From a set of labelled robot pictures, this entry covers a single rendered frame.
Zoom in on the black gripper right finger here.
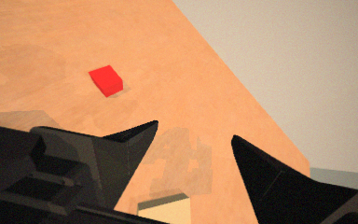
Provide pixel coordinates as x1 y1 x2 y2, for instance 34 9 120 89
231 134 358 224

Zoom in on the red square block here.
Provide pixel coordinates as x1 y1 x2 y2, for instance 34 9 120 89
89 65 123 98

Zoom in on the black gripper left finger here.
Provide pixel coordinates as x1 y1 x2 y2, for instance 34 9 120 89
29 120 158 210

